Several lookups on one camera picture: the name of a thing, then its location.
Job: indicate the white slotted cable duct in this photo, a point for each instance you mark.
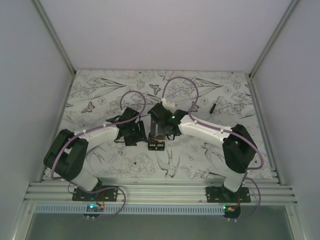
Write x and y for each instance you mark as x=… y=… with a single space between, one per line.
x=132 y=209

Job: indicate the aluminium rail front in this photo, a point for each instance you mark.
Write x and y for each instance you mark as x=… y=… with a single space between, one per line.
x=185 y=191

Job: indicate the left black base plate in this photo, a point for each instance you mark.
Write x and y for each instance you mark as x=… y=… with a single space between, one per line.
x=102 y=193

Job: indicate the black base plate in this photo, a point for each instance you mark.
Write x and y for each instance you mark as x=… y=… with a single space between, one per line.
x=102 y=193
x=220 y=194

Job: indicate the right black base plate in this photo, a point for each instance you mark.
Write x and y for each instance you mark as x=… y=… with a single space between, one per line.
x=220 y=194

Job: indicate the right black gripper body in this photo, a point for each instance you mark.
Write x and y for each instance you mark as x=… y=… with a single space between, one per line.
x=162 y=132

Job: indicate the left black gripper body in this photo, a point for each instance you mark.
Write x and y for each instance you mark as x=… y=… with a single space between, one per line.
x=134 y=135

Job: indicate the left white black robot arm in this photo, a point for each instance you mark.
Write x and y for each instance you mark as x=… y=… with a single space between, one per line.
x=65 y=157

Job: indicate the black fuse box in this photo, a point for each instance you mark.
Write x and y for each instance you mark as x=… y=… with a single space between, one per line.
x=154 y=144

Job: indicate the left green circuit board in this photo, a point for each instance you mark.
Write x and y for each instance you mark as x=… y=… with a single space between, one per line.
x=93 y=210

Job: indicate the right green circuit board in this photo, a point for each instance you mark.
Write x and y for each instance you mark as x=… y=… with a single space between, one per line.
x=232 y=211

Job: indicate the green circuit board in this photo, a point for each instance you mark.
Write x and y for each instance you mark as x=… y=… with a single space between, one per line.
x=93 y=210
x=232 y=211

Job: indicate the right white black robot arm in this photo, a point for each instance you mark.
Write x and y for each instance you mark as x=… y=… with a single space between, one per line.
x=236 y=143

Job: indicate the floral printed mat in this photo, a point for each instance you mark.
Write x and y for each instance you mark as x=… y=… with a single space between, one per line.
x=97 y=95

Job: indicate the black screwdriver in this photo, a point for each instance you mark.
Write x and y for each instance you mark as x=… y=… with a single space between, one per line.
x=212 y=108

